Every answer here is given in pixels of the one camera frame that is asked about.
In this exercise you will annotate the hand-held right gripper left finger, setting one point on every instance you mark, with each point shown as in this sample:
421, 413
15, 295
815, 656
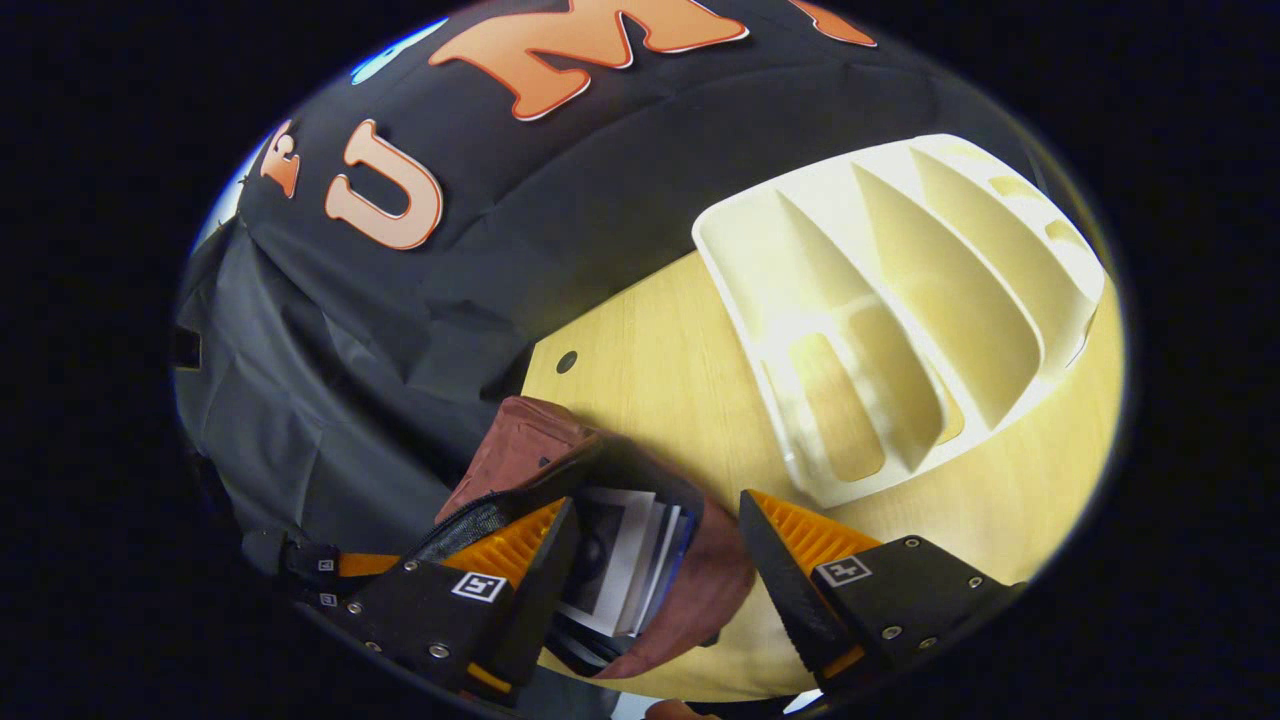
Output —
535, 610

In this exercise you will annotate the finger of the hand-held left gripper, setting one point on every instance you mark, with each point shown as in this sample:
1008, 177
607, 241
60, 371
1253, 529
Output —
325, 599
365, 565

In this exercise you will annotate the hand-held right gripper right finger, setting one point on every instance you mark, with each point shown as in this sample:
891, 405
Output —
790, 600

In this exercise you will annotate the grey cover book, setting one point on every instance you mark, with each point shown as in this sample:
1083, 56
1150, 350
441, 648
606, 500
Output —
605, 555

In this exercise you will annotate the blue cover book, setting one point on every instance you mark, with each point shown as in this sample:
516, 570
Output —
675, 560

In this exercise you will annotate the maroon schoolbag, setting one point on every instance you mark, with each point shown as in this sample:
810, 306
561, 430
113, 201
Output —
520, 445

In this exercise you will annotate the white bookshelf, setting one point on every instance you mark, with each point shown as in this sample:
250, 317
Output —
800, 250

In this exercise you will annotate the black backdrop cloth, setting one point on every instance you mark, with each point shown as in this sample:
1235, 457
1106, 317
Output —
400, 330

